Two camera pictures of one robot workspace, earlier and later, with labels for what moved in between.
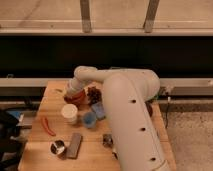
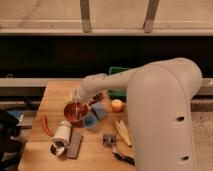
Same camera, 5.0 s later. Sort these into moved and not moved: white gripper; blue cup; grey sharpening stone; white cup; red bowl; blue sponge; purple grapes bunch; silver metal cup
Moved: white cup; red bowl; white gripper
Not moved: purple grapes bunch; silver metal cup; blue sponge; blue cup; grey sharpening stone
